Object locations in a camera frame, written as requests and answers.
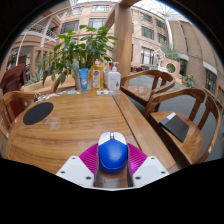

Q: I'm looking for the large potted green plant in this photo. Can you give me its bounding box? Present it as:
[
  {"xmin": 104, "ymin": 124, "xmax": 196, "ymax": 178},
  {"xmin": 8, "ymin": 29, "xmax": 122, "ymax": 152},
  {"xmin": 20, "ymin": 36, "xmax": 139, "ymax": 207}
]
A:
[{"xmin": 42, "ymin": 23, "xmax": 119, "ymax": 92}]

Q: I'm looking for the blue squeeze tube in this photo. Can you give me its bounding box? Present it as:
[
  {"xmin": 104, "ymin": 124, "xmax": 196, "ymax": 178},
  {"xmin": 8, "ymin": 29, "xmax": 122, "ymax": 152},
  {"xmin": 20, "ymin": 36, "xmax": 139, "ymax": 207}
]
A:
[{"xmin": 78, "ymin": 67, "xmax": 90, "ymax": 93}]

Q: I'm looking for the yellow flower plant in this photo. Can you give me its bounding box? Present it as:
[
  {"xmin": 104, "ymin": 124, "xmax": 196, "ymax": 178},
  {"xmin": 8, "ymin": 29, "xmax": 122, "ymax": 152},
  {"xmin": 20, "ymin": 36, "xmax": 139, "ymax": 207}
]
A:
[{"xmin": 185, "ymin": 73, "xmax": 195, "ymax": 88}]

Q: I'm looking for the spiky agave plant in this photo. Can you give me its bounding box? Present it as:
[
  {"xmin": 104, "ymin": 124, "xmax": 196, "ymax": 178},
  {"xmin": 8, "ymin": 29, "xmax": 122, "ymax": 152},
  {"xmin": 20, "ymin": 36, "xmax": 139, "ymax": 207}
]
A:
[{"xmin": 26, "ymin": 64, "xmax": 44, "ymax": 84}]

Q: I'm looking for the dark red wooden podium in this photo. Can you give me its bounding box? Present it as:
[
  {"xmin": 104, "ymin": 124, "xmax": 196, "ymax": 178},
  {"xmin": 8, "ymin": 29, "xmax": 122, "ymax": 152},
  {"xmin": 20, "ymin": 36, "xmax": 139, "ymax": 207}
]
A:
[{"xmin": 0, "ymin": 63, "xmax": 28, "ymax": 118}]

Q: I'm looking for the black notebook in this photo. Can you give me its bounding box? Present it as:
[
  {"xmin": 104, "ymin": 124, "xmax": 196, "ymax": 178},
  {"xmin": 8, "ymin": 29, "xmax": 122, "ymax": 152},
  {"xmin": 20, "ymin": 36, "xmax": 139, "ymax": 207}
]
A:
[{"xmin": 158, "ymin": 111, "xmax": 190, "ymax": 143}]

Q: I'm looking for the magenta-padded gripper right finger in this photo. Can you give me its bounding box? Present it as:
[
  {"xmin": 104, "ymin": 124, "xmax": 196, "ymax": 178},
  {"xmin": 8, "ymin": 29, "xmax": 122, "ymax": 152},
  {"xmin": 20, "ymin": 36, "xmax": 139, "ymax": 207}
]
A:
[{"xmin": 126, "ymin": 143, "xmax": 170, "ymax": 188}]

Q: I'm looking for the white statue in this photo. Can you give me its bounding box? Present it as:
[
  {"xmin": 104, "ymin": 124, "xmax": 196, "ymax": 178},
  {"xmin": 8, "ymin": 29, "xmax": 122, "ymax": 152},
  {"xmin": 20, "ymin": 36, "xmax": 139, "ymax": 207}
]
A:
[{"xmin": 154, "ymin": 49, "xmax": 167, "ymax": 69}]

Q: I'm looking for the wooden planter box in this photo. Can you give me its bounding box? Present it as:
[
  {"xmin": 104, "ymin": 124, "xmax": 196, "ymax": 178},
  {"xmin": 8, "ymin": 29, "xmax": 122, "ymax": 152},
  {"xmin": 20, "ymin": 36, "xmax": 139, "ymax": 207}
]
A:
[{"xmin": 20, "ymin": 77, "xmax": 78, "ymax": 95}]

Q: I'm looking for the yellow liquid bottle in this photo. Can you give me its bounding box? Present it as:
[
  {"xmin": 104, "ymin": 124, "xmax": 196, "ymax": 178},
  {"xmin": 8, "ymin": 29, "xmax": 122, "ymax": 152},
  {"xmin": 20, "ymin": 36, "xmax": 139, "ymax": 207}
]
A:
[{"xmin": 90, "ymin": 58, "xmax": 105, "ymax": 93}]

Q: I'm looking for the clear pump dispenser bottle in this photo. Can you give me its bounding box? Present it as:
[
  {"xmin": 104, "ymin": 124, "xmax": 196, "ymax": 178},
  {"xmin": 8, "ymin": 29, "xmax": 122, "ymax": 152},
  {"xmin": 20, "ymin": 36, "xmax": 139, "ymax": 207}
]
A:
[{"xmin": 107, "ymin": 61, "xmax": 122, "ymax": 93}]

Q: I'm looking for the blue and white computer mouse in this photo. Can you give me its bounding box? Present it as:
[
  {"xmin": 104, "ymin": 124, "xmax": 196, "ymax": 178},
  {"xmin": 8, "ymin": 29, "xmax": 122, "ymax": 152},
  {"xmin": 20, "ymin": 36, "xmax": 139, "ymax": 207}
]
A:
[{"xmin": 97, "ymin": 131, "xmax": 129, "ymax": 174}]

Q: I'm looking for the black round mouse pad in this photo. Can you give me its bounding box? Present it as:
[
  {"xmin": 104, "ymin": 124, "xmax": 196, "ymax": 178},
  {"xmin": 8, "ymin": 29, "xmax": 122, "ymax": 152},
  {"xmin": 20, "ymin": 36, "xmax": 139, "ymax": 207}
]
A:
[{"xmin": 22, "ymin": 101, "xmax": 55, "ymax": 126}]

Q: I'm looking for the wooden armchair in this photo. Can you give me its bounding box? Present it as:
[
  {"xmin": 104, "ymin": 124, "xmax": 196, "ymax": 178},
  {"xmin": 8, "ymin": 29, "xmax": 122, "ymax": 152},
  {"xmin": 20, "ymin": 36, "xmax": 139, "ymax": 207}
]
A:
[
  {"xmin": 49, "ymin": 75, "xmax": 77, "ymax": 94},
  {"xmin": 0, "ymin": 90, "xmax": 38, "ymax": 158},
  {"xmin": 143, "ymin": 87, "xmax": 222, "ymax": 168},
  {"xmin": 119, "ymin": 69, "xmax": 177, "ymax": 113}
]

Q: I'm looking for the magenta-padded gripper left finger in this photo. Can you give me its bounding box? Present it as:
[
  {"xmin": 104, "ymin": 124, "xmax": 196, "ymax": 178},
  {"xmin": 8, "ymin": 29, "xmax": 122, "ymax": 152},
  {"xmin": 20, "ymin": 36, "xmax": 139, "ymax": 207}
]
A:
[{"xmin": 55, "ymin": 143, "xmax": 101, "ymax": 188}]

